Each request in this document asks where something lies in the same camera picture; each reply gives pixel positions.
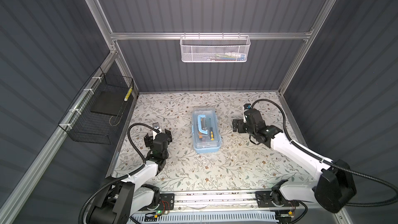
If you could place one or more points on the white wire mesh basket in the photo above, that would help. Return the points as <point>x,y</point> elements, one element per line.
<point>214,48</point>

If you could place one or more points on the black wire basket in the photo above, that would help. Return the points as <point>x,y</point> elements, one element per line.
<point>81,125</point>

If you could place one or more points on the yellow black screwdriver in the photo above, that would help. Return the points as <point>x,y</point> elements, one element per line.
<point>212,138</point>

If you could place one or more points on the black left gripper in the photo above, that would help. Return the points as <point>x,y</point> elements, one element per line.
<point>147,141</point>

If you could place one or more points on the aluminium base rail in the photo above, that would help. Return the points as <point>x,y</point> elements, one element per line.
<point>229,206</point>

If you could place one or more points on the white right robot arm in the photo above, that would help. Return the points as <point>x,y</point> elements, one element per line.
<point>332,186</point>

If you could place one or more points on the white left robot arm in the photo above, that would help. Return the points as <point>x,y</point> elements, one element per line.
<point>130,186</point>

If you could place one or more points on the yellow marker in basket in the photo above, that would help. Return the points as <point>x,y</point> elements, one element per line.
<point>126,98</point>

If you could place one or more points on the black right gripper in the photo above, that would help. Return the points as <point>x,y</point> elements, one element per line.
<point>240,122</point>

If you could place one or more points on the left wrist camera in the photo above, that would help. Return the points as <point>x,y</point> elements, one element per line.
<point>156,127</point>

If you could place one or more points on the blue plastic tool box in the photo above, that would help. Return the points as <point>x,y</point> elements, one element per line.
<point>202,120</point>

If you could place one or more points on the black pad in basket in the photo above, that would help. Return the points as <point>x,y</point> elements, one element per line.
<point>109,103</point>

